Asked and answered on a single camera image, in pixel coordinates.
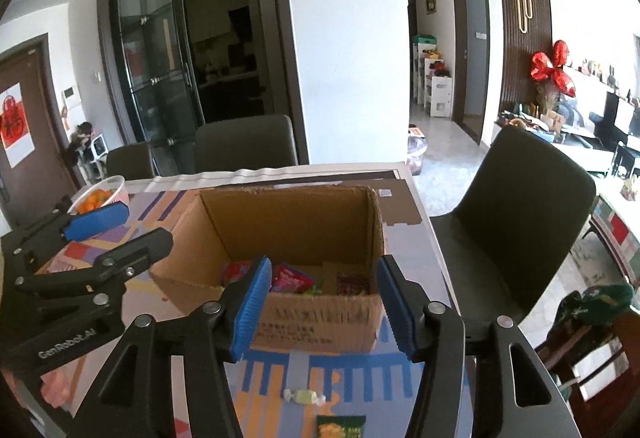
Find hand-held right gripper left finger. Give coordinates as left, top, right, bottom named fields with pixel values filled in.
left=80, top=257, right=273, bottom=438

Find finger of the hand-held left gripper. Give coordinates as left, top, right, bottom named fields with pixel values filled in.
left=12, top=228, right=173, bottom=319
left=2, top=203, right=130, bottom=279

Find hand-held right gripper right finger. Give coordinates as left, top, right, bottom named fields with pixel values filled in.
left=376, top=257, right=576, bottom=438

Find red snack packet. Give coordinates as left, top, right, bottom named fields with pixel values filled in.
left=221, top=261, right=252, bottom=287

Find pink snack packet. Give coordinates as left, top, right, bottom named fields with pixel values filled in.
left=270, top=262, right=316, bottom=294

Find brown cardboard box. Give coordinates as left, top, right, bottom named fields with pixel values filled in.
left=149, top=175, right=423, bottom=355

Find pale candy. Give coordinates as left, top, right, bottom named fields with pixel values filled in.
left=282, top=387, right=326, bottom=405

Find green snack packet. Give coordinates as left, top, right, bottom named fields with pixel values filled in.
left=316, top=414, right=367, bottom=438

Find pile of oranges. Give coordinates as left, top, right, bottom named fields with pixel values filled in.
left=75, top=188, right=114, bottom=212

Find clear plastic bowl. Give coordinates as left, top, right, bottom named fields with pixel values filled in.
left=67, top=175, right=130, bottom=215

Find small dark dining chair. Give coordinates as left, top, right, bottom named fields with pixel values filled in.
left=106, top=141, right=156, bottom=180

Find small white rack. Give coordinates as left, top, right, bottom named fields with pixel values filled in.
left=80, top=133, right=111, bottom=187

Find black bag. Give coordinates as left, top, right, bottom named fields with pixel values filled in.
left=67, top=121, right=96, bottom=167

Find colourful patterned tablecloth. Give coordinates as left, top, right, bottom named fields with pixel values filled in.
left=0, top=163, right=476, bottom=438

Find red paper door poster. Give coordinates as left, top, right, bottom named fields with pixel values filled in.
left=0, top=85, right=36, bottom=167

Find wide dark dining chair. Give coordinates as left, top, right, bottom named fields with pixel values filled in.
left=194, top=114, right=299, bottom=174

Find brown entrance door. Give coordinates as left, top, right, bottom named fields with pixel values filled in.
left=0, top=34, right=76, bottom=230

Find dark curved-back dining chair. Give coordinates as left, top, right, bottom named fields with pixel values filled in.
left=430, top=125, right=597, bottom=325

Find purple bin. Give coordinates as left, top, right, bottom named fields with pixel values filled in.
left=406, top=125, right=429, bottom=177

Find dark glass sliding door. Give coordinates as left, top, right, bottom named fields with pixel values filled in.
left=107, top=0, right=206, bottom=150

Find green cloth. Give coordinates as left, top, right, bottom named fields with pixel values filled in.
left=550, top=283, right=636, bottom=335

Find wooden chair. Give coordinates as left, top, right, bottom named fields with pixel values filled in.
left=532, top=283, right=640, bottom=435

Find white hallway shelf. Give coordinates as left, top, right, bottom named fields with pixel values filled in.
left=422, top=56, right=454, bottom=119

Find colourful printed box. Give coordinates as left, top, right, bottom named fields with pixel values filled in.
left=590, top=193, right=640, bottom=285

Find pile of household clutter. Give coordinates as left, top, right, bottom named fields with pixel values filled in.
left=495, top=98, right=587, bottom=145

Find grey interior door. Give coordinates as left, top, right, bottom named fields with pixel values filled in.
left=451, top=0, right=489, bottom=145

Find red foil balloons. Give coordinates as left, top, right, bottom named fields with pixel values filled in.
left=530, top=40, right=576, bottom=97

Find black television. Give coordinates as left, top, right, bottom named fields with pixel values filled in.
left=602, top=91, right=640, bottom=140

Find gold wall ornament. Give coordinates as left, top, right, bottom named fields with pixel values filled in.
left=516, top=0, right=533, bottom=36

